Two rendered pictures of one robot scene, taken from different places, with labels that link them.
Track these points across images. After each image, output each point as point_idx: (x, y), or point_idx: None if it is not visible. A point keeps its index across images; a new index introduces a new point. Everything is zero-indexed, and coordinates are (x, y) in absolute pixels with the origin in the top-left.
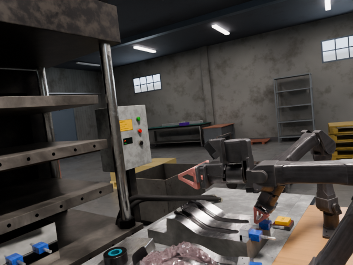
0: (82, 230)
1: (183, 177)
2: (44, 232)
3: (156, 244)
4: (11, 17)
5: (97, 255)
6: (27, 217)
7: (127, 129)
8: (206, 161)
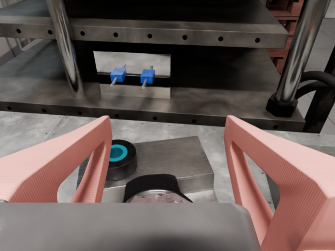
0: (232, 80)
1: (103, 154)
2: (154, 61)
3: (261, 174)
4: None
5: (188, 125)
6: (137, 34)
7: None
8: (329, 193)
